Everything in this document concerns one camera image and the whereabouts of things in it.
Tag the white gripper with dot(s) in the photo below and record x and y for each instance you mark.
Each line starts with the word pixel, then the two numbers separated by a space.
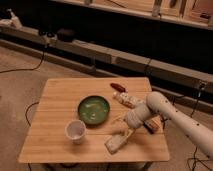
pixel 134 118

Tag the white sponge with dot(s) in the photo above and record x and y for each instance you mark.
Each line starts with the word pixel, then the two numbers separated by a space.
pixel 116 142

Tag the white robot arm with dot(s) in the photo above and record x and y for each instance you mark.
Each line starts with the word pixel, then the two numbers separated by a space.
pixel 156 103

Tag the orange black box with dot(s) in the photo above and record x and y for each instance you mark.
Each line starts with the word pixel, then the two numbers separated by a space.
pixel 152 125

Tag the green plate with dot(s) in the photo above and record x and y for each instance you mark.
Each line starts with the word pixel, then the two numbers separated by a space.
pixel 93 110

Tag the dark red object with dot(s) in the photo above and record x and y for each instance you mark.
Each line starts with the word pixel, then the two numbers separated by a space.
pixel 118 87

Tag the wooden table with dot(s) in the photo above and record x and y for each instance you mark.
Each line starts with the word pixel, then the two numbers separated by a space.
pixel 46 141

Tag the dark round object on ledge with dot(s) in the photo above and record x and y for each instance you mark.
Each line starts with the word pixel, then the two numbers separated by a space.
pixel 65 35

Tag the white spray bottle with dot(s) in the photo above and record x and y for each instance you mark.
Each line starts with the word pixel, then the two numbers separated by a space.
pixel 15 20

